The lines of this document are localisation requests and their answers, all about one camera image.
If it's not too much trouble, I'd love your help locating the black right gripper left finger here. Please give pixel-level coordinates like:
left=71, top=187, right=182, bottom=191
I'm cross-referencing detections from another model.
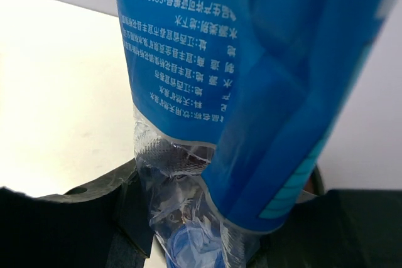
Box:
left=1, top=160, right=153, bottom=267

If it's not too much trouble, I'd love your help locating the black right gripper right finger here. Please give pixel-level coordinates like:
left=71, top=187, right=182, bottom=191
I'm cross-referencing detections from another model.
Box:
left=248, top=168, right=401, bottom=267

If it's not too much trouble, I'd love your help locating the crushed light blue label bottle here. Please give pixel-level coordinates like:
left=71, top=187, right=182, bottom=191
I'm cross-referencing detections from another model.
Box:
left=116, top=0, right=394, bottom=267

